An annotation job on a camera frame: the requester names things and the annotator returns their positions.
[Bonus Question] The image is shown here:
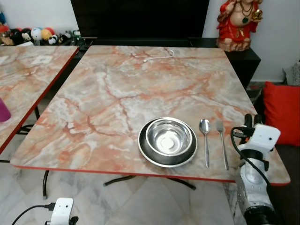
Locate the steel fork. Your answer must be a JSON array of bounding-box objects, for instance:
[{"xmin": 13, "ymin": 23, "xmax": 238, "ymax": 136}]
[{"xmin": 215, "ymin": 120, "xmax": 230, "ymax": 171}]

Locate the red cushion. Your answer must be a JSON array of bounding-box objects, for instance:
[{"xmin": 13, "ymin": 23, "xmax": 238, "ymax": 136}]
[{"xmin": 262, "ymin": 82, "xmax": 300, "ymax": 147}]

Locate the steel spoon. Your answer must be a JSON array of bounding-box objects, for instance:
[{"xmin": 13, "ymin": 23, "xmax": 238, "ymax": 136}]
[{"xmin": 199, "ymin": 119, "xmax": 212, "ymax": 168}]

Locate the grey patterned cloth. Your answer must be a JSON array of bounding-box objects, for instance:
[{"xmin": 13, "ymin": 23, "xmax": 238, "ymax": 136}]
[{"xmin": 283, "ymin": 62, "xmax": 300, "ymax": 86}]

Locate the dark brown sofa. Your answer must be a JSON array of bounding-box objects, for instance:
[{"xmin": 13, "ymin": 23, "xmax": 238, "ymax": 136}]
[{"xmin": 267, "ymin": 144, "xmax": 300, "ymax": 225}]

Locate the stainless steel bowl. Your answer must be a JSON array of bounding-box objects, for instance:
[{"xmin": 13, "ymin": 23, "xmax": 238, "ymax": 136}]
[{"xmin": 146, "ymin": 118, "xmax": 194, "ymax": 157}]

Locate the red seated figure statue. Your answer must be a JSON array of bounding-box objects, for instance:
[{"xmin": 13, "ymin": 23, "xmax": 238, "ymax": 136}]
[{"xmin": 216, "ymin": 0, "xmax": 263, "ymax": 52}]

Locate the dark round steel plate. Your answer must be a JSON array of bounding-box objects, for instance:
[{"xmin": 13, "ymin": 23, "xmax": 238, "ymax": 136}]
[{"xmin": 138, "ymin": 117, "xmax": 199, "ymax": 168}]

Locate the pink cup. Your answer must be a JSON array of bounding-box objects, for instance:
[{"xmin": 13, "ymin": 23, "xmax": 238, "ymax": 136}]
[{"xmin": 0, "ymin": 97, "xmax": 11, "ymax": 123}]

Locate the large black television screen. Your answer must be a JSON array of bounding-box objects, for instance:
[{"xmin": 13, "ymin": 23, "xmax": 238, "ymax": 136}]
[{"xmin": 70, "ymin": 0, "xmax": 210, "ymax": 41}]

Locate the black white small toy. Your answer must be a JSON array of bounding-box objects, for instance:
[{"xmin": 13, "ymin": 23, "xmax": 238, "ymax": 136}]
[{"xmin": 47, "ymin": 34, "xmax": 60, "ymax": 45}]

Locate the green black toy figure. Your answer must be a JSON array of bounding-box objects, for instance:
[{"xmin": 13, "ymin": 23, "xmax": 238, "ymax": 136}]
[{"xmin": 69, "ymin": 30, "xmax": 88, "ymax": 48}]

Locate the yellow orange round toy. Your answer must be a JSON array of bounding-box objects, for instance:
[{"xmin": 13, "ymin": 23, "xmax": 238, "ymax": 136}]
[{"xmin": 41, "ymin": 27, "xmax": 55, "ymax": 42}]

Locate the white blue round toy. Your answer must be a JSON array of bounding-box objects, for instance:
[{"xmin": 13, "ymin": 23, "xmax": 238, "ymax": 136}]
[{"xmin": 30, "ymin": 27, "xmax": 44, "ymax": 43}]

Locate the black plush toy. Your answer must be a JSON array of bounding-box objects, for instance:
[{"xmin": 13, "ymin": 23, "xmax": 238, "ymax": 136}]
[{"xmin": 10, "ymin": 29, "xmax": 25, "ymax": 45}]

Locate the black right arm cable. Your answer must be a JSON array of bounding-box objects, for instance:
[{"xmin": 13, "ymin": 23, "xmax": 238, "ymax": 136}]
[{"xmin": 230, "ymin": 127, "xmax": 273, "ymax": 189}]

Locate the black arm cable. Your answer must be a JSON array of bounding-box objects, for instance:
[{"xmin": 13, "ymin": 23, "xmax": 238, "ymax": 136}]
[
  {"xmin": 230, "ymin": 127, "xmax": 273, "ymax": 189},
  {"xmin": 11, "ymin": 203, "xmax": 55, "ymax": 225}
]

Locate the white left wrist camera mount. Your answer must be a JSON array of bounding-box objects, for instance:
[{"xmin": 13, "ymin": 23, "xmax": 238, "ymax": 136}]
[{"xmin": 50, "ymin": 197, "xmax": 75, "ymax": 225}]

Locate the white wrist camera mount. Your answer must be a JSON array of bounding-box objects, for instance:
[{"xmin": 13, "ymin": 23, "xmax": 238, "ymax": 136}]
[
  {"xmin": 50, "ymin": 197, "xmax": 75, "ymax": 225},
  {"xmin": 239, "ymin": 124, "xmax": 281, "ymax": 154}
]

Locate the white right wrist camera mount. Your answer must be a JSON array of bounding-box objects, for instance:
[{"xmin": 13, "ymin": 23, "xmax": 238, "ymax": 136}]
[{"xmin": 239, "ymin": 124, "xmax": 281, "ymax": 154}]

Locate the black metal table frame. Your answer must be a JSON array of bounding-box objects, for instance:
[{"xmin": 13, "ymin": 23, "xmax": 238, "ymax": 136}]
[
  {"xmin": 41, "ymin": 169, "xmax": 197, "ymax": 200},
  {"xmin": 0, "ymin": 105, "xmax": 41, "ymax": 165}
]

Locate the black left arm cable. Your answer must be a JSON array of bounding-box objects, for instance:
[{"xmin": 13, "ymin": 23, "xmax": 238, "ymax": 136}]
[{"xmin": 11, "ymin": 203, "xmax": 55, "ymax": 225}]

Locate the thin white bent cord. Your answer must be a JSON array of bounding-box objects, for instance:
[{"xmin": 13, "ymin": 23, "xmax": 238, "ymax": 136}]
[{"xmin": 142, "ymin": 50, "xmax": 175, "ymax": 63}]

